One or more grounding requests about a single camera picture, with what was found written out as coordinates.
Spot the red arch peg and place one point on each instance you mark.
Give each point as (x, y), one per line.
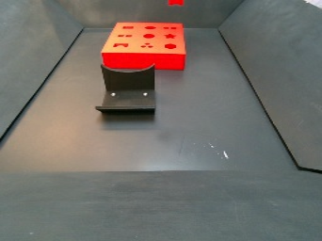
(175, 2)

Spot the red shape sorter block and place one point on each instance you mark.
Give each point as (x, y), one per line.
(138, 45)

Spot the black curved holder stand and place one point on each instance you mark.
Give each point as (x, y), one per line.
(130, 90)

